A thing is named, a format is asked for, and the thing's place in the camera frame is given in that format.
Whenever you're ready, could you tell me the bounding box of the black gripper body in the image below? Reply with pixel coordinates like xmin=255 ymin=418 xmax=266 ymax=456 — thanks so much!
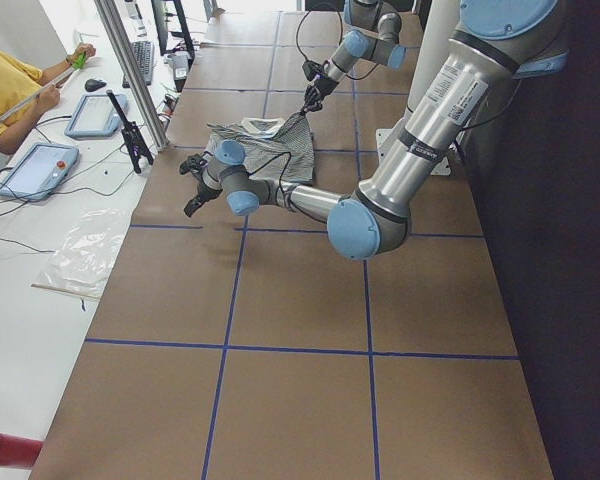
xmin=304 ymin=75 xmax=338 ymax=103
xmin=197 ymin=170 xmax=222 ymax=202

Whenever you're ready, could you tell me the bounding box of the navy white striped polo shirt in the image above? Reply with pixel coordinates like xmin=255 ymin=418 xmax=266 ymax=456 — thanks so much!
xmin=206 ymin=112 xmax=315 ymax=185

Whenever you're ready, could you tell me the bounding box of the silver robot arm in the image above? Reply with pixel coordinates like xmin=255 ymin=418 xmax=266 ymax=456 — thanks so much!
xmin=180 ymin=1 xmax=568 ymax=260
xmin=300 ymin=1 xmax=407 ymax=115

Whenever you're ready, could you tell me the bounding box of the clear plastic bag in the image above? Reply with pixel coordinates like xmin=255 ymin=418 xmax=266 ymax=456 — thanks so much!
xmin=31 ymin=208 xmax=130 ymax=300

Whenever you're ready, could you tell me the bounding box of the upper teach pendant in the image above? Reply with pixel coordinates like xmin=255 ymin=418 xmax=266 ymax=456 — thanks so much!
xmin=64 ymin=93 xmax=122 ymax=140

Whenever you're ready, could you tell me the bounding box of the teach pendant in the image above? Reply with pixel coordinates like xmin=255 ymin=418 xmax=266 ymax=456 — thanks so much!
xmin=0 ymin=142 xmax=79 ymax=202
xmin=64 ymin=93 xmax=122 ymax=140

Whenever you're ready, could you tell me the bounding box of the black monitor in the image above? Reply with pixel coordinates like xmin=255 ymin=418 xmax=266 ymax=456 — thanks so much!
xmin=151 ymin=0 xmax=195 ymax=64

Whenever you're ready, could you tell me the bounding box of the black keyboard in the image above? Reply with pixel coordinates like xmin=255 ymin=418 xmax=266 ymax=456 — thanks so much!
xmin=131 ymin=40 xmax=154 ymax=86

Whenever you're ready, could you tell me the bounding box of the lower teach pendant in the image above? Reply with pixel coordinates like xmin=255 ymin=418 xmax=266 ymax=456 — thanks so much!
xmin=0 ymin=142 xmax=79 ymax=202

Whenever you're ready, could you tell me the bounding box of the black computer mouse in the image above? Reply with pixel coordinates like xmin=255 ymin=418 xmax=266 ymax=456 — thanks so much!
xmin=84 ymin=78 xmax=107 ymax=93

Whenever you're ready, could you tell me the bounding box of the person in yellow shirt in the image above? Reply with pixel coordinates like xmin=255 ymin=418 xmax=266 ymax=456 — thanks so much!
xmin=0 ymin=43 xmax=96 ymax=155

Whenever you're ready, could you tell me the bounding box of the red cylinder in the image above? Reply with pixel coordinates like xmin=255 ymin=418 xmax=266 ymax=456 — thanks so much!
xmin=0 ymin=433 xmax=44 ymax=469

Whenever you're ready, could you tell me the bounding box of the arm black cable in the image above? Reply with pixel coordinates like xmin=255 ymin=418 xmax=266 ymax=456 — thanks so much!
xmin=295 ymin=6 xmax=381 ymax=81
xmin=247 ymin=151 xmax=331 ymax=226

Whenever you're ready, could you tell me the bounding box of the black camera stand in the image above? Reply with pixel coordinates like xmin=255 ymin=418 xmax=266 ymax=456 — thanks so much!
xmin=106 ymin=90 xmax=154 ymax=174

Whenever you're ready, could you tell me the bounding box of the aluminium frame post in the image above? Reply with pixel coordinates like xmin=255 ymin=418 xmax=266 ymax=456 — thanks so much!
xmin=95 ymin=0 xmax=169 ymax=152

